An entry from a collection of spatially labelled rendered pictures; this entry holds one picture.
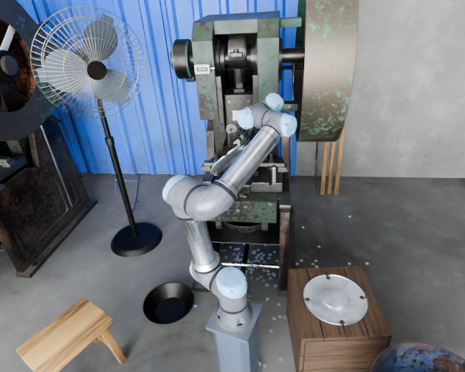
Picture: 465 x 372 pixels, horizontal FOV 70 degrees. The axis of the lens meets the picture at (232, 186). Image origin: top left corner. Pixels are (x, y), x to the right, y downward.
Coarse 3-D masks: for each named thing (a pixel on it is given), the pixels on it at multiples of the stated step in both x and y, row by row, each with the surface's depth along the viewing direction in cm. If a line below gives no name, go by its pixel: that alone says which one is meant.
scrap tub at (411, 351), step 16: (384, 352) 120; (400, 352) 124; (416, 352) 124; (432, 352) 122; (448, 352) 118; (384, 368) 127; (400, 368) 129; (416, 368) 128; (432, 368) 125; (448, 368) 121; (464, 368) 116
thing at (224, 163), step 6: (240, 144) 154; (234, 150) 154; (240, 150) 161; (222, 156) 154; (228, 156) 158; (234, 156) 168; (216, 162) 156; (222, 162) 161; (228, 162) 171; (216, 168) 164; (222, 168) 172
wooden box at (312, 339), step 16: (304, 272) 171; (320, 272) 170; (336, 272) 170; (352, 272) 169; (288, 288) 178; (368, 288) 160; (288, 304) 182; (304, 304) 154; (368, 304) 152; (288, 320) 185; (304, 320) 147; (320, 320) 147; (368, 320) 145; (384, 320) 145; (304, 336) 141; (320, 336) 140; (336, 336) 140; (352, 336) 139; (368, 336) 139; (384, 336) 139; (304, 352) 146; (320, 352) 145; (336, 352) 145; (352, 352) 145; (368, 352) 145; (304, 368) 151; (320, 368) 151; (336, 368) 151; (352, 368) 152; (368, 368) 151
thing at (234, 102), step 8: (232, 88) 169; (240, 88) 168; (248, 88) 168; (224, 96) 165; (232, 96) 164; (240, 96) 164; (248, 96) 163; (224, 104) 167; (232, 104) 166; (240, 104) 166; (248, 104) 165; (232, 112) 168; (232, 120) 171; (232, 128) 172; (232, 136) 172; (232, 144) 175
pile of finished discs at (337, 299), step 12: (324, 276) 168; (336, 276) 167; (312, 288) 162; (324, 288) 161; (336, 288) 160; (348, 288) 161; (360, 288) 159; (312, 300) 156; (324, 300) 154; (336, 300) 154; (348, 300) 154; (360, 300) 154; (312, 312) 150; (324, 312) 150; (336, 312) 149; (348, 312) 149; (360, 312) 149; (336, 324) 144; (348, 324) 144
